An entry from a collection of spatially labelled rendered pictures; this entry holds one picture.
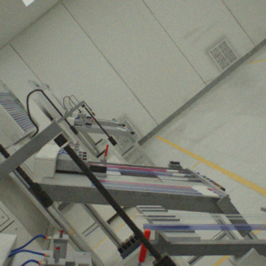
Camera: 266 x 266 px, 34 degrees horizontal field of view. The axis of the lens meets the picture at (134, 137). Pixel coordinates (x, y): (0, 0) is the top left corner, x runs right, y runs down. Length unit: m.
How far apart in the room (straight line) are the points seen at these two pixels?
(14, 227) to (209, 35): 7.32
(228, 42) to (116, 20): 2.17
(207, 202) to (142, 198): 0.25
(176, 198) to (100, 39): 6.80
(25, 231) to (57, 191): 0.18
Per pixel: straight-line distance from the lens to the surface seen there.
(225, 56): 8.66
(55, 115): 5.09
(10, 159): 0.52
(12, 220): 1.64
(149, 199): 1.62
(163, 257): 0.55
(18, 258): 0.78
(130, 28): 8.35
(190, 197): 1.65
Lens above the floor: 1.35
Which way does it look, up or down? 8 degrees down
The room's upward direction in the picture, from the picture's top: 39 degrees counter-clockwise
